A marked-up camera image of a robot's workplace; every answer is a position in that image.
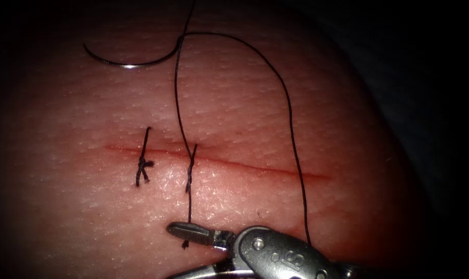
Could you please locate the black thread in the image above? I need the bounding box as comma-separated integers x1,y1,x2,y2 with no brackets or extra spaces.
174,0,312,250

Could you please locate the curved steel needle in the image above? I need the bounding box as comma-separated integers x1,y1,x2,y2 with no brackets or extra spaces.
82,36,183,70

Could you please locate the right arm needle driver jaw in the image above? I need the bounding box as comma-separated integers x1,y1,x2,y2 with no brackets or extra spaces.
166,260,256,279
166,221,236,251

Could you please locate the black stitching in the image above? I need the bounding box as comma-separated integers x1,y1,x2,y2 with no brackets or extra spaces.
135,127,155,188

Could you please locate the right arm needle driver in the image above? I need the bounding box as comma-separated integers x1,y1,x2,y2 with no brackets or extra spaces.
230,226,374,279

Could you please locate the tissue pad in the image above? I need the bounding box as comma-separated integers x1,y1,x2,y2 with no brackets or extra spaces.
2,0,425,279

